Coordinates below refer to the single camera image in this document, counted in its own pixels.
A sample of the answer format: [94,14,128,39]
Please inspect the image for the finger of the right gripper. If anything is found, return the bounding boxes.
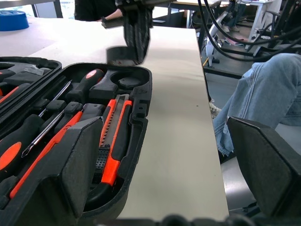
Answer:
[137,10,151,64]
[123,11,140,61]

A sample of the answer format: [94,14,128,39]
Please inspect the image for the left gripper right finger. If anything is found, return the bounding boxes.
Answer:
[226,116,301,218]

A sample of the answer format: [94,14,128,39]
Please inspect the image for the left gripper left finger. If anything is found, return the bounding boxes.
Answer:
[0,116,104,226]

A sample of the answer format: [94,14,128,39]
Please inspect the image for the black electrical tape roll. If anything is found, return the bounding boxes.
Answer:
[106,46,142,67]

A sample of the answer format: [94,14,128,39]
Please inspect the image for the orange black utility knife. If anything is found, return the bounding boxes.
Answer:
[86,93,134,210]

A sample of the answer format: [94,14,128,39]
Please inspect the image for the Phillips screwdriver black orange handle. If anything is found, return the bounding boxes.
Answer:
[21,68,105,159]

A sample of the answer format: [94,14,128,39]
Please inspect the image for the black tool case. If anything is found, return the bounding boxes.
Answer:
[0,56,154,226]

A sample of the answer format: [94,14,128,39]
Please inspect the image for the person in black shirt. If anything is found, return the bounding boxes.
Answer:
[74,0,123,23]

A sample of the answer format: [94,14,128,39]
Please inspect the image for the person in blue jeans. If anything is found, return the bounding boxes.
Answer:
[207,52,301,158]

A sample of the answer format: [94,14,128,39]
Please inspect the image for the blue tape roll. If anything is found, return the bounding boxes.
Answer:
[0,10,30,32]

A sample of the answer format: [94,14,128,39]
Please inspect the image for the black office chair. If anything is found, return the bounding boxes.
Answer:
[258,9,301,56]

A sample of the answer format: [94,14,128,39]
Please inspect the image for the white black stand frame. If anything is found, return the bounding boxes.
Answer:
[203,9,238,69]

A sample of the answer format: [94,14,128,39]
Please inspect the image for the orange handled pliers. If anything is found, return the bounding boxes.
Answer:
[0,82,32,105]

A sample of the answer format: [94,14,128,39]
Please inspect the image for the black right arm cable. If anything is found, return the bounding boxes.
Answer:
[197,0,301,63]

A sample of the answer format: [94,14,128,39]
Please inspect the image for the white desk frame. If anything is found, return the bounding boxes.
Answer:
[244,0,283,50]

